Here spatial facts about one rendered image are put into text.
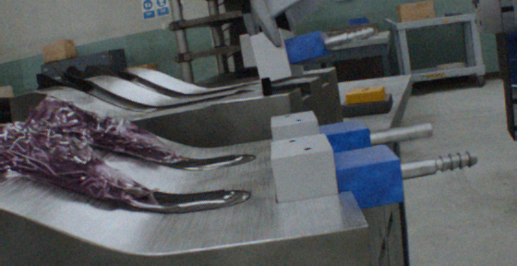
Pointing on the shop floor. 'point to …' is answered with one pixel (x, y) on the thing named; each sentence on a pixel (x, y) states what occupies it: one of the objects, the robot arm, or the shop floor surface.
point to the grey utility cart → (436, 67)
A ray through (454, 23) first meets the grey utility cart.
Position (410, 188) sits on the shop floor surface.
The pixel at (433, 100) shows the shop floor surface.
